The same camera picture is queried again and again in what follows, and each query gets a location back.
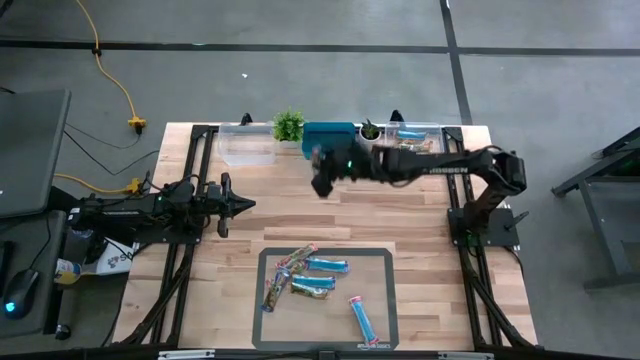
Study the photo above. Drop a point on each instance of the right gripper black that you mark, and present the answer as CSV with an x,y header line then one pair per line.
x,y
327,175

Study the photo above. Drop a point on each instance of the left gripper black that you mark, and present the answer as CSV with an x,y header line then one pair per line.
x,y
225,220

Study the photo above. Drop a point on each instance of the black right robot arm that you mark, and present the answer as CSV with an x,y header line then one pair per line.
x,y
440,167

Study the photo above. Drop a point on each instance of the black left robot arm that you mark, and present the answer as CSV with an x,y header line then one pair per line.
x,y
125,212

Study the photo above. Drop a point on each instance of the clear plastic bin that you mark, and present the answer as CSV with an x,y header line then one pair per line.
x,y
247,157
438,135

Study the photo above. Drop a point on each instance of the teal plastic bin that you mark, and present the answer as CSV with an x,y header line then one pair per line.
x,y
327,126

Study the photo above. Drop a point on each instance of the small succulent white pot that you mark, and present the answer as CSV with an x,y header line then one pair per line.
x,y
370,131

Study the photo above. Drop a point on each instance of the leafy green plant white pot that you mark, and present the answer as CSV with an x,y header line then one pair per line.
x,y
288,125

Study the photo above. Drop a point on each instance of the black clamp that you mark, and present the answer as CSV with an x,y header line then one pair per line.
x,y
246,120
397,117

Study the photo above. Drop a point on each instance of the white printed bag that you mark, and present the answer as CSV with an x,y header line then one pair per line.
x,y
117,260

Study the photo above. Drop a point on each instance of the black-bordered tan mat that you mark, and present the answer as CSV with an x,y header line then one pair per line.
x,y
325,325

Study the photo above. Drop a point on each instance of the bottle with yellow label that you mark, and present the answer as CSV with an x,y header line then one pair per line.
x,y
67,272

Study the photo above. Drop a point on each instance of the dark side desk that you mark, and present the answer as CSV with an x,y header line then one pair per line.
x,y
35,240

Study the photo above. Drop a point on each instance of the dark grey monitor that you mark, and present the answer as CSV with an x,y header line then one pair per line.
x,y
30,150

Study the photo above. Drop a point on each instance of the small black round object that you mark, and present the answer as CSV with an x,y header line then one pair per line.
x,y
62,332

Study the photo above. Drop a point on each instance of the black computer mouse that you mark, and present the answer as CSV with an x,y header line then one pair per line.
x,y
21,292

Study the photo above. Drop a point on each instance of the black aluminium table frame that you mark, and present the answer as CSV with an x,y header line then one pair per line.
x,y
200,131
454,134

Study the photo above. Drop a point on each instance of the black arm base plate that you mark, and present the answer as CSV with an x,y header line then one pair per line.
x,y
500,235
165,239

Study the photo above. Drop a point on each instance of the black table edge rail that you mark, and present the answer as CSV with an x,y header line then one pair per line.
x,y
100,356

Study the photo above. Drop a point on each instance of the black metal desk frame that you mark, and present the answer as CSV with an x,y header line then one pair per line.
x,y
602,225

